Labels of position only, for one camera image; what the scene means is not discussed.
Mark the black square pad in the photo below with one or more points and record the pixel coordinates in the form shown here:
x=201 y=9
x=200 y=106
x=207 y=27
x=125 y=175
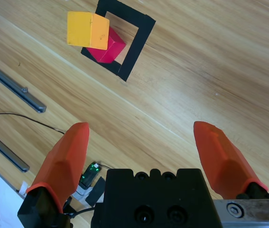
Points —
x=96 y=192

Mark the red wooden cube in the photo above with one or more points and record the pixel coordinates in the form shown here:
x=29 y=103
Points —
x=110 y=50

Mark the black tape square outline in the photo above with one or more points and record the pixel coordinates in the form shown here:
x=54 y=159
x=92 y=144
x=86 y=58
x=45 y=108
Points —
x=136 y=47

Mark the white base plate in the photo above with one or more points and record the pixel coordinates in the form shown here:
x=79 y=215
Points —
x=3 y=209

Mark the yellow wooden cube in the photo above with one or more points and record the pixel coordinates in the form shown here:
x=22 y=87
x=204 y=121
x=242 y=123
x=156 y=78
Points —
x=84 y=28

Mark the white tape scrap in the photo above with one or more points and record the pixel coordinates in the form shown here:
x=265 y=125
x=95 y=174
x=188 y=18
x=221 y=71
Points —
x=23 y=187

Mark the grey metal rail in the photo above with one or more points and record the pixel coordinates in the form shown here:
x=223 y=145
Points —
x=13 y=87
x=3 y=150

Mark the grey metal bracket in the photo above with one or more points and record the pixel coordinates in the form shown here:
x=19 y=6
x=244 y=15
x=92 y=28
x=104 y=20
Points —
x=82 y=193

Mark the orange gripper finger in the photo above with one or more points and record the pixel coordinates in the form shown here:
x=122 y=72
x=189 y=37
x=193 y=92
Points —
x=224 y=161
x=63 y=164

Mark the small green-lit electronic module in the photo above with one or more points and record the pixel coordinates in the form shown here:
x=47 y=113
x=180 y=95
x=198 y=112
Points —
x=89 y=175

